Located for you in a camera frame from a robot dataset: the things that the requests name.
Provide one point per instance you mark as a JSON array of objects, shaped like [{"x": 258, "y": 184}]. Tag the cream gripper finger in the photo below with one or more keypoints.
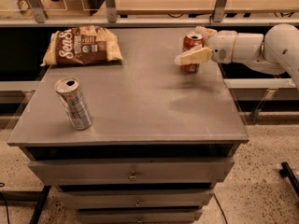
[
  {"x": 195, "y": 55},
  {"x": 206, "y": 33}
]

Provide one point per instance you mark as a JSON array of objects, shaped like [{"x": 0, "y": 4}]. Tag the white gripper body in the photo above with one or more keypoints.
[{"x": 220, "y": 46}]

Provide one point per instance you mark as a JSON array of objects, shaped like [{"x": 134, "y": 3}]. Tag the red coke can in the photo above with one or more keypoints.
[{"x": 191, "y": 40}]

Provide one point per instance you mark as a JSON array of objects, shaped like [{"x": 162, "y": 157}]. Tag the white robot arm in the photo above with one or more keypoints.
[{"x": 274, "y": 53}]

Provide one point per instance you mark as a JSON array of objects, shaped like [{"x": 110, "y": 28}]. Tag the silver energy drink can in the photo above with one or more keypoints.
[{"x": 71, "y": 96}]

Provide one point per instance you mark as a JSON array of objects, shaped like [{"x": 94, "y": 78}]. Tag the grey drawer cabinet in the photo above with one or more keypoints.
[{"x": 143, "y": 106}]

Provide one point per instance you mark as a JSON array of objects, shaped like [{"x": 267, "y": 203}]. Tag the brown chip bag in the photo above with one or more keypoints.
[{"x": 82, "y": 45}]

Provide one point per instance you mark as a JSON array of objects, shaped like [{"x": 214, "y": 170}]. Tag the black floor stand leg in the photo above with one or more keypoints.
[{"x": 286, "y": 171}]

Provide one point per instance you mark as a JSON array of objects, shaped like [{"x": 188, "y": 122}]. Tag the top drawer with knob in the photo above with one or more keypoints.
[{"x": 131, "y": 171}]

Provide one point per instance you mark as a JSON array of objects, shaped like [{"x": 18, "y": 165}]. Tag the drawer with knob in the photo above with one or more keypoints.
[
  {"x": 139, "y": 216},
  {"x": 131, "y": 171},
  {"x": 136, "y": 198}
]

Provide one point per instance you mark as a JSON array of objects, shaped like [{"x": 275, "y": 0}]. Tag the bottom drawer with knob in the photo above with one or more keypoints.
[{"x": 139, "y": 216}]

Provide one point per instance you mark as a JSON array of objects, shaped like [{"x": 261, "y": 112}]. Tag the middle drawer with knob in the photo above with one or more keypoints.
[{"x": 136, "y": 198}]

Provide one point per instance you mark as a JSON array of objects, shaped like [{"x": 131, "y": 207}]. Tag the black floor bar left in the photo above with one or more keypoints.
[{"x": 40, "y": 205}]

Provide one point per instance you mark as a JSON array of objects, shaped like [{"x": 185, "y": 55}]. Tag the grey metal bracket right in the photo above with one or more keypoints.
[{"x": 218, "y": 12}]

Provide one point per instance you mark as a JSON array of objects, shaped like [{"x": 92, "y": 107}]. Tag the grey metal bracket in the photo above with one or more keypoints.
[
  {"x": 38, "y": 11},
  {"x": 218, "y": 12},
  {"x": 111, "y": 11}
]

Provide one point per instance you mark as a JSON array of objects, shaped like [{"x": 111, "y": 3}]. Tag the grey metal bracket middle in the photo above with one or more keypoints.
[{"x": 111, "y": 11}]

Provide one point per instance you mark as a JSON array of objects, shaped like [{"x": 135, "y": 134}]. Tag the grey metal bracket left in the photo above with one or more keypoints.
[{"x": 38, "y": 11}]

